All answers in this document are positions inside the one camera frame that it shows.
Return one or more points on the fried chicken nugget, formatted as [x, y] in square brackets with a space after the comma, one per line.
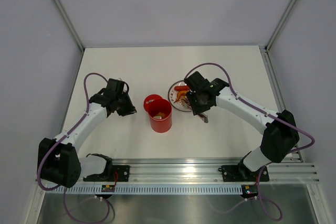
[162, 115]

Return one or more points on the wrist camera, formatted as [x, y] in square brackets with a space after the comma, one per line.
[196, 82]
[118, 86]

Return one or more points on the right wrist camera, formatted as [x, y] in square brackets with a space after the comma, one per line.
[196, 82]

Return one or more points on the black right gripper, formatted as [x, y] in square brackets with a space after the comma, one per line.
[197, 109]

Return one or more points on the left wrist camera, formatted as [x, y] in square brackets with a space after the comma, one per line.
[118, 86]

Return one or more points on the red sausage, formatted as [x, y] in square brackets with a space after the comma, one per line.
[181, 88]

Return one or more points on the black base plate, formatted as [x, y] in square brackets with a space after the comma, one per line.
[110, 174]
[231, 172]

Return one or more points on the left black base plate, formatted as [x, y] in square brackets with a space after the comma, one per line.
[110, 174]

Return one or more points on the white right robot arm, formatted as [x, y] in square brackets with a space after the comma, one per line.
[278, 137]

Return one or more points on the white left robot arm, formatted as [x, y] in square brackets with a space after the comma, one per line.
[58, 160]

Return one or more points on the aluminium frame post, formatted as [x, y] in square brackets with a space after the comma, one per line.
[280, 24]
[68, 23]

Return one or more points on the red cylindrical lunch box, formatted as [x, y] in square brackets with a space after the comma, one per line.
[155, 107]

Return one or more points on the red round lid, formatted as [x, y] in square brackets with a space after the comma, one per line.
[150, 99]

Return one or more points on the white slotted cable duct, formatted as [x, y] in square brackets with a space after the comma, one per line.
[177, 189]

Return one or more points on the orange chicken wing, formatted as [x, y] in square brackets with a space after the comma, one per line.
[181, 95]

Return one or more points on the aluminium mounting rail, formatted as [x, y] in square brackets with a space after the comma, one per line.
[205, 171]

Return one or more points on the right aluminium frame post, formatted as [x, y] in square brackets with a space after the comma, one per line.
[280, 24]

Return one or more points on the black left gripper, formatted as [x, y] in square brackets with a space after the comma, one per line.
[129, 109]

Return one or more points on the left aluminium frame post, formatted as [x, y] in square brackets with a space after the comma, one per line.
[68, 23]

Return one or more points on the white printed plate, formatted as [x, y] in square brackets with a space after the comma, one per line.
[172, 96]

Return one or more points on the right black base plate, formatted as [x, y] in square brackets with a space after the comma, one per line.
[231, 172]

